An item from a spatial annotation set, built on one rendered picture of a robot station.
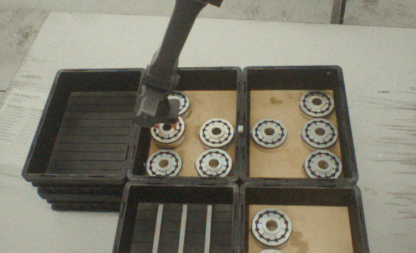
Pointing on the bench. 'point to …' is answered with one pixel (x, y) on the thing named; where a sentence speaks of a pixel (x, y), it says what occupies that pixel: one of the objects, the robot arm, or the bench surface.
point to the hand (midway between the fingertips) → (166, 125)
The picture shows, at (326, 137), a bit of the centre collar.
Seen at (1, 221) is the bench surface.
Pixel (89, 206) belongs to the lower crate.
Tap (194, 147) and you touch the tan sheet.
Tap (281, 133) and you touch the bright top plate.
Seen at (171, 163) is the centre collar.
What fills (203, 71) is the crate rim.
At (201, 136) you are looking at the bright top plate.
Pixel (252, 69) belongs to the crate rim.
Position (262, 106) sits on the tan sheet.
